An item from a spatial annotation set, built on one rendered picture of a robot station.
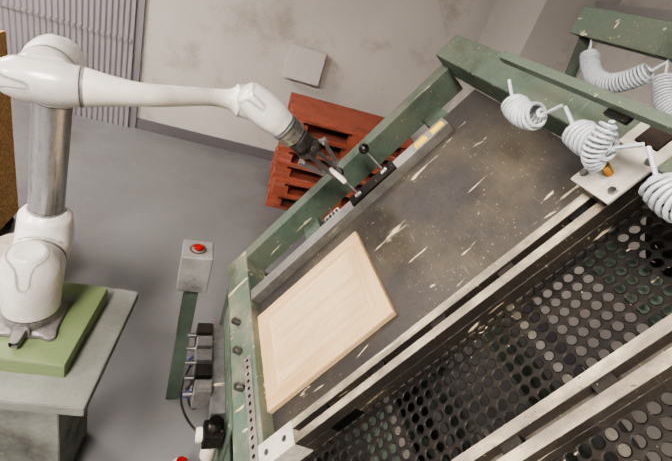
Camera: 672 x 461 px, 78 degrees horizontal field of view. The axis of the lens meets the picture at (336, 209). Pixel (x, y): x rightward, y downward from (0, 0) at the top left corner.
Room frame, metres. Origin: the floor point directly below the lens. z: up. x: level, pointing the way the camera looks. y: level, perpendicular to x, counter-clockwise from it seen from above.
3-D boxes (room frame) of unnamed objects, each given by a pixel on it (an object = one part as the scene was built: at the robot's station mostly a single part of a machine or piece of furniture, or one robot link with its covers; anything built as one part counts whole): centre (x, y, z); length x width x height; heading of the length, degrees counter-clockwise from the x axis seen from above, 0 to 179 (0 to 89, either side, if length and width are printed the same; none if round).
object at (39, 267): (0.88, 0.80, 0.98); 0.18 x 0.16 x 0.22; 29
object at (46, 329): (0.85, 0.79, 0.84); 0.22 x 0.18 x 0.06; 20
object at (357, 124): (3.99, 0.16, 0.46); 1.26 x 0.87 x 0.93; 105
